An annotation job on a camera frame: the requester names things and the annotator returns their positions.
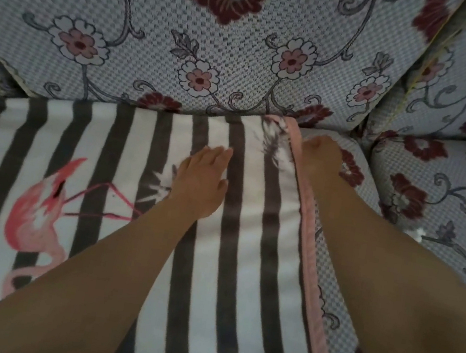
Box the person's right hand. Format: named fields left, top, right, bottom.
left=295, top=132, right=347, bottom=192

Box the person's left hand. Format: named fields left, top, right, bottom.
left=164, top=139, right=235, bottom=227

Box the grey white striped flamingo blanket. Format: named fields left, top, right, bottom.
left=0, top=74, right=381, bottom=353

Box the white paper scrap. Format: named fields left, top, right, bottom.
left=404, top=226, right=429, bottom=244

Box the grey floral sofa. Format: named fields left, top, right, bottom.
left=0, top=0, right=466, bottom=353

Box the person's right forearm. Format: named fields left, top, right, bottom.
left=288, top=179, right=466, bottom=353

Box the person's left forearm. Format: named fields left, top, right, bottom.
left=0, top=177, right=195, bottom=353

